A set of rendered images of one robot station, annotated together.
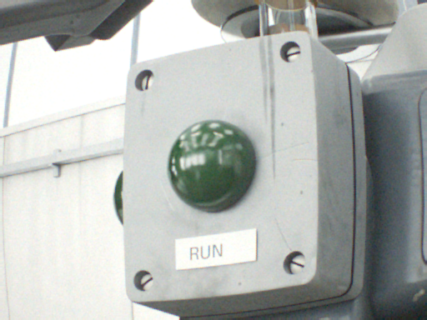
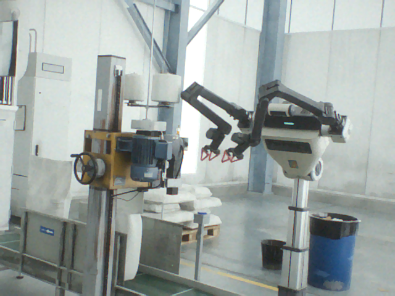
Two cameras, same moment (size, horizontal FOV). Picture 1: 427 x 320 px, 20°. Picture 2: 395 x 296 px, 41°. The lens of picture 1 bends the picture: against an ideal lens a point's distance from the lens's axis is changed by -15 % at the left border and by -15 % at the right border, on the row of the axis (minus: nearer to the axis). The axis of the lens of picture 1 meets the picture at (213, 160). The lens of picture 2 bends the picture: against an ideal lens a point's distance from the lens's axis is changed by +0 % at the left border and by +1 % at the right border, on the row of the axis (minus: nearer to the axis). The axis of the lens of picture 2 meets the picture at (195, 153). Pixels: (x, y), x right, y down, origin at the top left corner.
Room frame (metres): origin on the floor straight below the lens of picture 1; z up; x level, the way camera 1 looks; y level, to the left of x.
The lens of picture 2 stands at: (3.80, 0.50, 1.41)
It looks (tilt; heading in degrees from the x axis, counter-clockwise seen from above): 3 degrees down; 187
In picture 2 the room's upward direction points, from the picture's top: 4 degrees clockwise
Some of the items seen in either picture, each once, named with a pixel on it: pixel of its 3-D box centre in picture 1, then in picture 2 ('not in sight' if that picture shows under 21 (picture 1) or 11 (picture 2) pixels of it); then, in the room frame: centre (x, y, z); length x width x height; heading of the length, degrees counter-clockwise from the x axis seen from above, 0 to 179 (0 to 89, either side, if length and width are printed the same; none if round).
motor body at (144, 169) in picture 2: not in sight; (144, 158); (0.98, -0.13, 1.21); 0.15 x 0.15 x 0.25
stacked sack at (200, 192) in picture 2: not in sight; (184, 190); (-2.90, -0.45, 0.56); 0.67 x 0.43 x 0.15; 60
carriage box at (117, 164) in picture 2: not in sight; (117, 158); (0.84, -0.32, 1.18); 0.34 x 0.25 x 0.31; 150
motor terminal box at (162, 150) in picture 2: not in sight; (163, 153); (0.99, -0.03, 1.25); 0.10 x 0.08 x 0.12; 175
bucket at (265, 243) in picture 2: not in sight; (273, 254); (-1.67, 0.71, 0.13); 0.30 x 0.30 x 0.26
